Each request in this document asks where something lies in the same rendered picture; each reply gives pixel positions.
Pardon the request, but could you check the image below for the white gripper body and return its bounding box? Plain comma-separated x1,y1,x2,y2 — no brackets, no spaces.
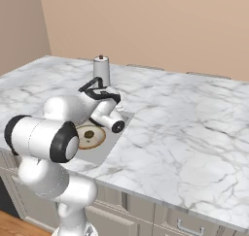
102,84,122,99

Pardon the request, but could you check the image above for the grey cabinet door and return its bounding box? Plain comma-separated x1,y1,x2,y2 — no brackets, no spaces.
84,205,139,236
0,148,61,233

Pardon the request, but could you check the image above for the white paper towel roll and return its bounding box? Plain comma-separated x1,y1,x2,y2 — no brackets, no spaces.
92,53,112,87

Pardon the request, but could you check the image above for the dark appliance front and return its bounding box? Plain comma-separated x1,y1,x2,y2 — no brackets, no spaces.
0,176,21,219

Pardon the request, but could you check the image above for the grey drawer front with handle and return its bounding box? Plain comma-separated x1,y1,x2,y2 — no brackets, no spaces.
162,203,229,236

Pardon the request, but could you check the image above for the silver drawer handle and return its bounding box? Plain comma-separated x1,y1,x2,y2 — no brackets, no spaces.
176,218,206,236

